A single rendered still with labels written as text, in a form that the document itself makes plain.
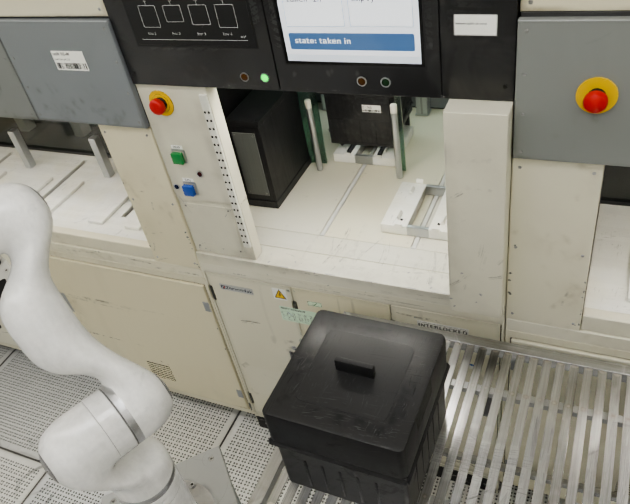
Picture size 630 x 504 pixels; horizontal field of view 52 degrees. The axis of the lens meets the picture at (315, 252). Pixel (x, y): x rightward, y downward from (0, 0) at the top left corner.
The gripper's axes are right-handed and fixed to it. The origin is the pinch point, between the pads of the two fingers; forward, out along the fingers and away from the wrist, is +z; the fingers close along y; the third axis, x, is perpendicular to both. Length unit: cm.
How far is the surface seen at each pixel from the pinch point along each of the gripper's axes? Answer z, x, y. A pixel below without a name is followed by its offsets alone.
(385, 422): 0, -90, 37
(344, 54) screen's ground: -48, -52, 72
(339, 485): 20, -82, 29
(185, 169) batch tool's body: -15, -7, 52
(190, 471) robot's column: 25, -52, 10
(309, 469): 17, -77, 26
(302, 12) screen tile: -56, -45, 69
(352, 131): 2, -8, 109
